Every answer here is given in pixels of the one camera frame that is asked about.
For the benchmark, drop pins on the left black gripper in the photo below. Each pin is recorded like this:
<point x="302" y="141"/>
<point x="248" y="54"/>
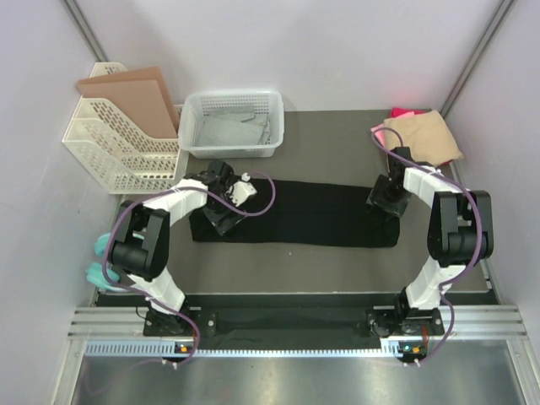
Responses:
<point x="220" y="222"/>

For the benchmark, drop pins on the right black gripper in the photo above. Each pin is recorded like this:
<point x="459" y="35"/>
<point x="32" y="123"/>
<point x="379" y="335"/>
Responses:
<point x="377" y="197"/>

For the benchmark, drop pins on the black daisy print t-shirt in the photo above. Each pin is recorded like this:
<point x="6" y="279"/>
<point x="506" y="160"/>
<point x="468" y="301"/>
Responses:
<point x="313" y="214"/>

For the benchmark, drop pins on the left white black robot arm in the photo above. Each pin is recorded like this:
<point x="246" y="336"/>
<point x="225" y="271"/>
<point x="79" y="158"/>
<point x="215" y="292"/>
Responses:
<point x="141" y="245"/>

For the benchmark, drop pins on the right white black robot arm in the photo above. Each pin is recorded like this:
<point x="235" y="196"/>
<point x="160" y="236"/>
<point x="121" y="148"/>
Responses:
<point x="460" y="234"/>

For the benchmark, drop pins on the pink folded t-shirt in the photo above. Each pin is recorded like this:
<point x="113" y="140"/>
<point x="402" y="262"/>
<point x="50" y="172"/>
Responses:
<point x="379" y="133"/>

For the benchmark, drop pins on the beige folded t-shirt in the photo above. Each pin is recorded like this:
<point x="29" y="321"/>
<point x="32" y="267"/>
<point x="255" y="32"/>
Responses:
<point x="428" y="137"/>

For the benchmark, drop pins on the red folded t-shirt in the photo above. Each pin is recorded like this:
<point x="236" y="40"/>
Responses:
<point x="397" y="112"/>

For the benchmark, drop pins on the grey folded cloth in basket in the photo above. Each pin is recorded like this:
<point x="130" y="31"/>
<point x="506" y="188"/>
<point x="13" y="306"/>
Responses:
<point x="241" y="126"/>

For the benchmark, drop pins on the white perforated plastic basket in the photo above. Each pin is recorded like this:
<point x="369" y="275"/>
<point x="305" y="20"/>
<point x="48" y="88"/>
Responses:
<point x="199" y="105"/>

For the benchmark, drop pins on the cream perforated file organizer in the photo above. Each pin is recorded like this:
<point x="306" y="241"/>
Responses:
<point x="115" y="151"/>

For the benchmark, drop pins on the teal cat ear headphones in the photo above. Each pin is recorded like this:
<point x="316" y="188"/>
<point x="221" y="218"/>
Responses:
<point x="94" y="272"/>

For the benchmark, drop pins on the brown cardboard folder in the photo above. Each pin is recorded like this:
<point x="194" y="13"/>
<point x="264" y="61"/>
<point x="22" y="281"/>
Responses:
<point x="142" y="95"/>

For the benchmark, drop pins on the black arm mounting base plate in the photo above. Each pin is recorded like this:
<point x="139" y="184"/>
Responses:
<point x="296" y="321"/>

